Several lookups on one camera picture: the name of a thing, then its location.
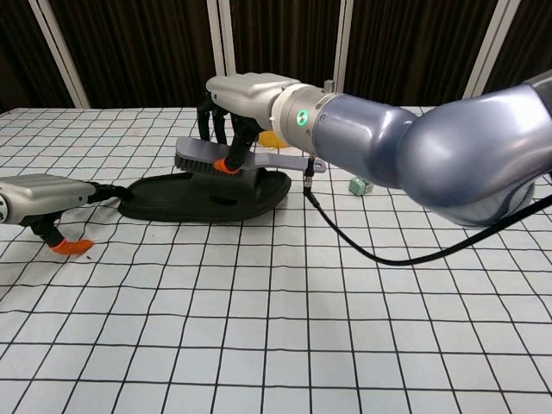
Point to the white partition frame post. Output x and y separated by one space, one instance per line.
345 43
222 52
487 52
57 52

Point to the yellow transparent tape roll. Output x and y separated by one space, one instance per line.
269 139

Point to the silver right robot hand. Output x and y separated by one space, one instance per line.
246 95

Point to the grey cleaning brush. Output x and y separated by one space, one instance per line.
202 148

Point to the white grid-pattern tablecloth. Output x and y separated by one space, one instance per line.
276 323

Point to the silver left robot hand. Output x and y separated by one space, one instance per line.
43 194

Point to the black slide sandal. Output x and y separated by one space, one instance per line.
181 202

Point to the small green block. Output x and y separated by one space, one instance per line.
357 186

